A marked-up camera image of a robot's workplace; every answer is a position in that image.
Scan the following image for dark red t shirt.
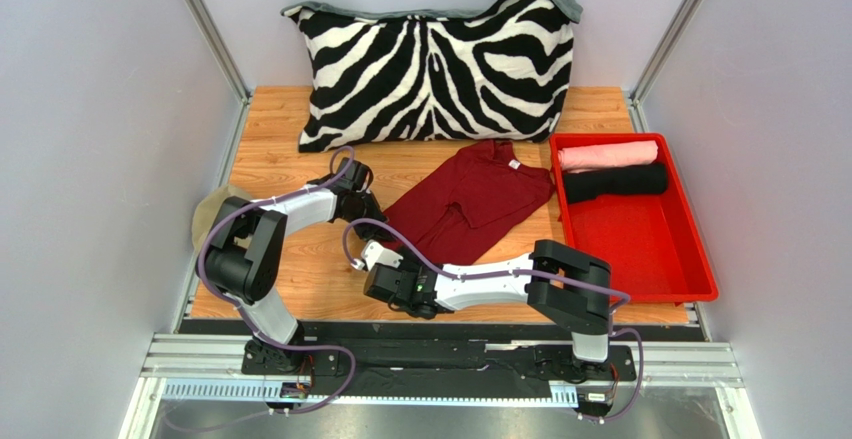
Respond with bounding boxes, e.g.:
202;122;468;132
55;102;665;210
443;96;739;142
384;140;555;265

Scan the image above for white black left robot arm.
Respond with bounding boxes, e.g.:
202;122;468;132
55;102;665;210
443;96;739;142
196;158;386;355

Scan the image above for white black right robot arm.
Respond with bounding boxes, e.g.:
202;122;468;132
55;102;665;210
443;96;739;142
358;240;614;364

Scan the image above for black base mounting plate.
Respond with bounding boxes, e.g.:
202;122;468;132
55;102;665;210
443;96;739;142
241;337;638;399

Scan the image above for beige baseball cap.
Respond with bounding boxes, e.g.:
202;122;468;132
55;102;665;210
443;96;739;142
191;184;253;253

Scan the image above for zebra print pillow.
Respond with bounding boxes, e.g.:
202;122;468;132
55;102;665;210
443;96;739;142
282;0;583;153

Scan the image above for rolled black t shirt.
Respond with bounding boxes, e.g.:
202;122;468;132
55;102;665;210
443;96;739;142
562;163;669;204

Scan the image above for rolled pink t shirt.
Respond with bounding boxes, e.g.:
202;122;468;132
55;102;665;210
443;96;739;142
557;141;659;172

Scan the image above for red plastic tray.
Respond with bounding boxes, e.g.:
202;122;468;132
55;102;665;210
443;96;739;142
549;133;718;303

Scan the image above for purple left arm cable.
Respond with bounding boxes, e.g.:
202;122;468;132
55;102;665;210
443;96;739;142
196;145;357;416

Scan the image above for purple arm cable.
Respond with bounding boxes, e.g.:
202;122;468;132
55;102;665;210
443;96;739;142
342;218;646;422
196;145;357;416

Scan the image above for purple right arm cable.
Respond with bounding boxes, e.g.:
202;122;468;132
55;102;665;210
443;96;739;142
342;218;646;422

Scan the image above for aluminium frame rail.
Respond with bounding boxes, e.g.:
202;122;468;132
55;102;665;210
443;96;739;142
142;334;743;408

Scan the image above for left aluminium corner post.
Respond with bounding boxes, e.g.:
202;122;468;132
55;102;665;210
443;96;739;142
184;0;252;105

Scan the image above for aluminium corner post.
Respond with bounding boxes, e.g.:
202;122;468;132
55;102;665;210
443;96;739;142
184;0;252;105
630;0;703;104

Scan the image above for right aluminium corner post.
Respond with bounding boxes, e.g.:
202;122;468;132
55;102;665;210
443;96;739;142
630;0;703;104

